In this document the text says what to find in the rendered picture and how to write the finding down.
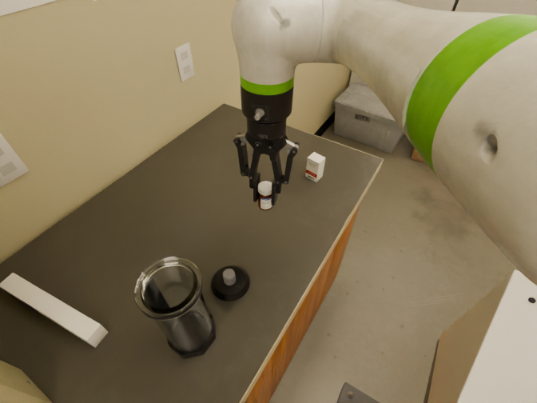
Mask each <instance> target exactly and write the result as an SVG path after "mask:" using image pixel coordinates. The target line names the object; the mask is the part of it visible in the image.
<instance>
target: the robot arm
mask: <svg viewBox="0 0 537 403"><path fill-rule="evenodd" d="M231 29H232V35H233V41H234V43H235V46H236V49H237V57H238V62H239V69H240V83H241V110H242V113H243V115H244V116H245V117H246V118H247V132H246V134H242V133H237V135H236V137H235V138H234V140H233V142H234V144H235V145H236V147H237V152H238V157H239V163H240V170H241V175H242V176H247V177H249V187H250V188H252V189H253V201H254V202H257V199H258V185H259V183H260V173H258V172H257V167H258V163H259V160H260V156H261V154H267V155H269V158H270V161H271V162H272V170H273V174H274V179H273V182H272V205H275V203H276V199H277V194H279V193H280V192H281V189H282V183H284V184H288V183H289V180H290V177H291V174H292V165H293V161H294V157H295V155H296V153H297V151H298V148H299V145H300V144H299V143H298V142H294V143H292V142H290V141H288V137H287V136H286V120H287V117H288V116H289V115H290V114H291V113H292V98H293V88H294V78H295V69H296V67H297V65H299V64H301V63H336V64H341V65H343V66H345V67H347V68H349V69H350V70H351V71H352V72H354V73H355V74H357V75H358V76H359V77H360V78H361V79H362V80H363V81H364V82H365V83H366V84H367V86H368V87H369V88H370V89H371V90H372V91H373V92H374V94H375V95H376V96H377V97H378V98H379V99H380V100H381V102H382V103H383V104H384V106H385V107H386V108H387V110H388V111H389V113H390V114H391V115H392V116H393V118H394V119H395V121H396V123H397V124H398V126H399V127H400V128H401V130H402V131H403V133H404V134H405V135H406V137H407V138H408V140H409V141H410V143H412V145H413V146H414V147H415V149H416V150H417V152H418V153H419V154H420V156H421V157H422V159H424V160H425V162H426V163H427V164H428V166H429V167H430V168H431V170H432V171H433V172H434V174H435V175H436V176H437V177H438V179H439V180H440V181H441V182H442V183H443V184H444V186H445V187H446V188H447V190H448V191H449V192H450V193H451V195H452V196H453V197H454V198H455V199H456V200H457V202H458V203H459V204H460V205H461V206H462V207H463V208H464V210H465V211H466V212H467V213H468V214H469V215H470V217H471V218H472V219H473V220H474V221H475V223H476V224H477V225H478V226H479V227H480V229H481V230H482V231H483V232H484V233H485V234H486V235H487V236H488V237H489V238H490V239H491V240H492V241H493V243H494V244H495V245H496V246H497V247H498V248H499V249H500V250H501V252H502V253H503V254H504V255H505V256H506V257H507V258H508V260H509V261H510V262H511V263H512V264H513V265H514V266H515V267H516V269H517V270H518V271H520V272H521V273H522V274H523V275H524V276H525V277H526V278H527V279H529V280H530V281H531V282H532V283H534V284H535V285H537V16H534V15H524V14H500V13H483V12H456V11H443V10H429V9H424V8H420V7H416V6H409V5H407V4H403V3H401V2H397V1H395V0H238V1H237V3H236V5H235V7H234V10H233V15H232V21H231ZM247 141H248V143H249V144H250V146H251V147H252V148H253V159H252V163H251V167H250V168H249V160H248V153H247V145H246V142H247ZM284 147H286V148H287V149H286V151H287V154H288V157H287V161H286V167H285V172H284V175H283V174H282V169H281V163H280V150H281V149H283V148H284Z"/></svg>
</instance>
